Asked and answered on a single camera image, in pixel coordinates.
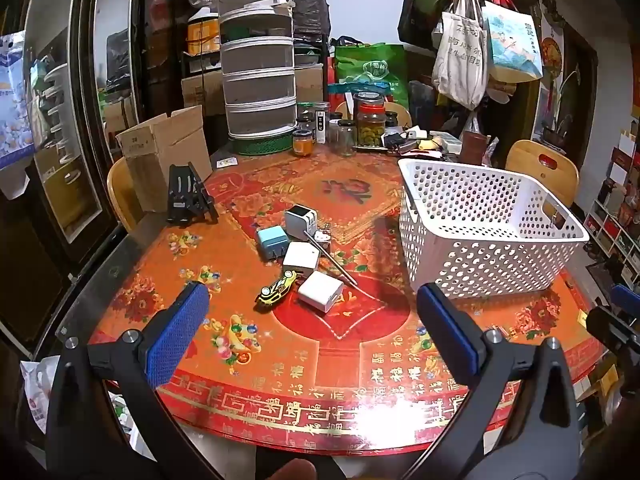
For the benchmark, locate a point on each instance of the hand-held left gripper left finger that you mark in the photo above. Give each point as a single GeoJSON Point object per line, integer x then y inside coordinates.
{"type": "Point", "coordinates": [175, 335]}

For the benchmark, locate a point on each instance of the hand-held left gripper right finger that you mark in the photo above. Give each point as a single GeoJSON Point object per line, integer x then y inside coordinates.
{"type": "Point", "coordinates": [447, 335]}

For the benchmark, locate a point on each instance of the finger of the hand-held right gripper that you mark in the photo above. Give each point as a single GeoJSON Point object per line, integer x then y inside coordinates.
{"type": "Point", "coordinates": [628, 297]}
{"type": "Point", "coordinates": [612, 327]}

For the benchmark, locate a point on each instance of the white perforated plastic basket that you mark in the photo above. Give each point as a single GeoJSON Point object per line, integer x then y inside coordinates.
{"type": "Point", "coordinates": [500, 255]}

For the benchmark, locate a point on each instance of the yellow toy car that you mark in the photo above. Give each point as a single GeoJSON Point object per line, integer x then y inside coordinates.
{"type": "Point", "coordinates": [275, 290]}

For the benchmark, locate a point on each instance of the light blue charger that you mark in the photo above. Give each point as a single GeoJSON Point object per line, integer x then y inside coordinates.
{"type": "Point", "coordinates": [270, 242]}

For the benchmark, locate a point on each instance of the large white charger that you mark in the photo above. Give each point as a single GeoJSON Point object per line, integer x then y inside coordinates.
{"type": "Point", "coordinates": [320, 290]}

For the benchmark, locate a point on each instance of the small white charger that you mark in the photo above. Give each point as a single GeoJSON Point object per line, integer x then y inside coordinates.
{"type": "Point", "coordinates": [300, 257]}

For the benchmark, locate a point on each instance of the white charger with black face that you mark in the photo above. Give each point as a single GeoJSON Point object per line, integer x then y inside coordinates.
{"type": "Point", "coordinates": [300, 222]}

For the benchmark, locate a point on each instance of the white cube shelf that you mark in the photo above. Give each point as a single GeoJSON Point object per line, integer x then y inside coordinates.
{"type": "Point", "coordinates": [617, 210]}

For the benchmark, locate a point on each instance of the red printed tablecloth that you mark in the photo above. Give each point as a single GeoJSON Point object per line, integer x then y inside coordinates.
{"type": "Point", "coordinates": [325, 360]}

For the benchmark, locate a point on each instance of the silver pen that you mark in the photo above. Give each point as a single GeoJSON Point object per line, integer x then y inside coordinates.
{"type": "Point", "coordinates": [332, 260]}

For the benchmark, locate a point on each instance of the black folding phone stand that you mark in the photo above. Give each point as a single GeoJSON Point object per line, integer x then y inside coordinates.
{"type": "Point", "coordinates": [185, 195]}

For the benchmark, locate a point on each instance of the white plastic bag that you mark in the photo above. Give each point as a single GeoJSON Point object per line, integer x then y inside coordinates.
{"type": "Point", "coordinates": [37, 390]}

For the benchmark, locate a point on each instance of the wooden chair with cutout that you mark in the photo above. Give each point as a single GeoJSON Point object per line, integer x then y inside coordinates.
{"type": "Point", "coordinates": [535, 165]}

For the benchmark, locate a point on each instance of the small white card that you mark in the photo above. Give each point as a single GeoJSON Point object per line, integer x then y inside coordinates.
{"type": "Point", "coordinates": [226, 162]}

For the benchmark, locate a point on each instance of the open cardboard box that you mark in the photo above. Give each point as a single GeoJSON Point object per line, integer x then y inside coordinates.
{"type": "Point", "coordinates": [165, 150]}

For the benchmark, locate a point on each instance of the brown leather holder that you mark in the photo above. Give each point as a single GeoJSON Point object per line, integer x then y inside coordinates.
{"type": "Point", "coordinates": [475, 149]}

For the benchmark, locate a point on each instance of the black power adapter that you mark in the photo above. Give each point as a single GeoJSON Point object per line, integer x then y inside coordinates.
{"type": "Point", "coordinates": [397, 141]}

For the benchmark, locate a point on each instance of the green plastic basket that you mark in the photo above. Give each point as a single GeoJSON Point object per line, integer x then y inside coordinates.
{"type": "Point", "coordinates": [260, 146]}

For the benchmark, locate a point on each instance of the empty glass jar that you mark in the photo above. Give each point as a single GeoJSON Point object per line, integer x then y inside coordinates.
{"type": "Point", "coordinates": [346, 139]}

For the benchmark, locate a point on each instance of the pickle jar with red lid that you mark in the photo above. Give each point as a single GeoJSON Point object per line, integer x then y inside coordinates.
{"type": "Point", "coordinates": [370, 127]}

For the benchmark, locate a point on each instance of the orange honey jar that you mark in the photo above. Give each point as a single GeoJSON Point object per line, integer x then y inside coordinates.
{"type": "Point", "coordinates": [303, 144]}

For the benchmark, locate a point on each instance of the brown cardboard box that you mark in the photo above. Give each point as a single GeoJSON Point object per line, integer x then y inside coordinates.
{"type": "Point", "coordinates": [310, 84]}
{"type": "Point", "coordinates": [202, 92]}

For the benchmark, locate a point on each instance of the tiered mesh drying net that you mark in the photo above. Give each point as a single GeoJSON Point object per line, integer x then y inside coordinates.
{"type": "Point", "coordinates": [257, 75]}

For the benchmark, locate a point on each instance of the beige canvas tote bag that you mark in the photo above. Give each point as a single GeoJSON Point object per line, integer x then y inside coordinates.
{"type": "Point", "coordinates": [460, 60]}

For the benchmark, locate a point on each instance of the blue and white package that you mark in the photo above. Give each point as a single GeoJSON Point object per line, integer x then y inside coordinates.
{"type": "Point", "coordinates": [15, 110]}

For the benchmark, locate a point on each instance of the light blue printed tote bag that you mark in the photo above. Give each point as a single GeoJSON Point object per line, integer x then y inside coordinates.
{"type": "Point", "coordinates": [515, 45]}

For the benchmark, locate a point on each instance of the green shopping bag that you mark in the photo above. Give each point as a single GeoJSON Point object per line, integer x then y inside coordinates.
{"type": "Point", "coordinates": [370, 67]}

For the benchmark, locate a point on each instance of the black hanging bag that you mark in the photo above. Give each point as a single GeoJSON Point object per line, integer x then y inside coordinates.
{"type": "Point", "coordinates": [415, 15]}

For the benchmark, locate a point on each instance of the black plastic bag pile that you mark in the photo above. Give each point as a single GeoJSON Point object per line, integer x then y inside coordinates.
{"type": "Point", "coordinates": [310, 7]}

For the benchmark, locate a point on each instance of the red wall ornament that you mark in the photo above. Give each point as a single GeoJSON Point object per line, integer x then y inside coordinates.
{"type": "Point", "coordinates": [552, 60]}

